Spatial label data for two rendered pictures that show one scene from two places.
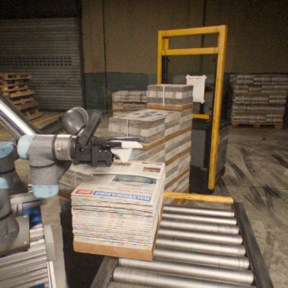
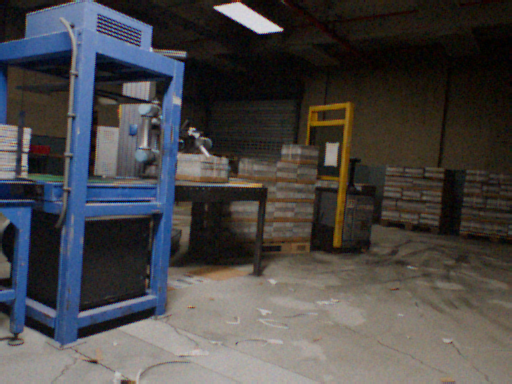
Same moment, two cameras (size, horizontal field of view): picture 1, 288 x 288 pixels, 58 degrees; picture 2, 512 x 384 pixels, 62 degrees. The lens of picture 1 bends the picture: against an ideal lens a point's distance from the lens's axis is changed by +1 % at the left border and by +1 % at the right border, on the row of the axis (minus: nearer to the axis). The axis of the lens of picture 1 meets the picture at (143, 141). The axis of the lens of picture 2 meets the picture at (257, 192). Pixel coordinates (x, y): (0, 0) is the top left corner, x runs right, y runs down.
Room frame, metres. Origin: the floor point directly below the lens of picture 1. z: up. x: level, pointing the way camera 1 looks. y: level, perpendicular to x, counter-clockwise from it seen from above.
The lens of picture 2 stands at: (-2.37, -1.96, 0.95)
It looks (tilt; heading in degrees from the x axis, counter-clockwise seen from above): 3 degrees down; 24
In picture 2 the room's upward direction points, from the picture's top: 5 degrees clockwise
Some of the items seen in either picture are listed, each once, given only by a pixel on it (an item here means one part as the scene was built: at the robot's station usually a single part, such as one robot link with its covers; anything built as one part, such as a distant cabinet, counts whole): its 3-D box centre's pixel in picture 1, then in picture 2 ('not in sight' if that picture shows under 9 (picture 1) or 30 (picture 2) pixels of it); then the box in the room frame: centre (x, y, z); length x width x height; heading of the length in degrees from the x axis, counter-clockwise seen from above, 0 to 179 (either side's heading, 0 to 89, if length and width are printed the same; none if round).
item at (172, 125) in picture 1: (154, 124); (277, 171); (2.36, -0.11, 0.95); 0.38 x 0.29 x 0.23; 56
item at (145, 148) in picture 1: (137, 140); (256, 177); (2.11, 0.05, 0.86); 0.38 x 0.29 x 0.04; 58
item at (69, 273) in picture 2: not in sight; (75, 189); (-0.82, -0.29, 0.77); 0.09 x 0.09 x 1.55; 80
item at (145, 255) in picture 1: (117, 237); (193, 177); (0.85, 0.10, 0.83); 0.29 x 0.16 x 0.04; 79
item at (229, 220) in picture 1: (185, 217); not in sight; (1.07, -0.19, 0.77); 0.47 x 0.05 x 0.05; 80
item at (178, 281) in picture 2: not in sight; (183, 280); (0.52, -0.09, 0.00); 0.37 x 0.28 x 0.01; 170
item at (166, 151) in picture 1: (129, 194); (244, 215); (2.00, 0.12, 0.42); 1.17 x 0.39 x 0.83; 148
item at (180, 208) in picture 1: (185, 210); not in sight; (1.13, -0.20, 0.77); 0.47 x 0.05 x 0.05; 80
